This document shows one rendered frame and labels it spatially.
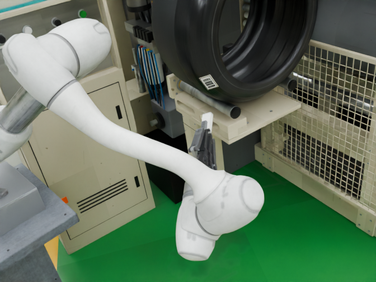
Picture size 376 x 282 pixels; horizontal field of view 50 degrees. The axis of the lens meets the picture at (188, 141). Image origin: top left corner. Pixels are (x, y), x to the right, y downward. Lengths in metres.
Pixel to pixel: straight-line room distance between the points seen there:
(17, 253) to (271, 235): 1.26
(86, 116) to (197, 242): 0.41
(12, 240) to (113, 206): 0.83
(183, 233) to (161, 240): 1.23
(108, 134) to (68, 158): 1.03
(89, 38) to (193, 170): 0.46
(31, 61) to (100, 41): 0.22
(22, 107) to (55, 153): 0.61
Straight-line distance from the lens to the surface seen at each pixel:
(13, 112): 1.45
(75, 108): 1.01
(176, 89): 1.68
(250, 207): 0.88
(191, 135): 1.95
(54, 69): 1.03
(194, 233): 1.00
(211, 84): 1.33
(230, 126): 1.44
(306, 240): 2.19
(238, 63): 1.71
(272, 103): 1.68
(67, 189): 2.09
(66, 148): 1.98
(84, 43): 1.11
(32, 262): 1.74
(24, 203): 1.57
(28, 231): 1.57
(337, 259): 2.14
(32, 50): 1.05
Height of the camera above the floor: 1.63
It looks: 34 degrees down
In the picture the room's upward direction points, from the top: 9 degrees counter-clockwise
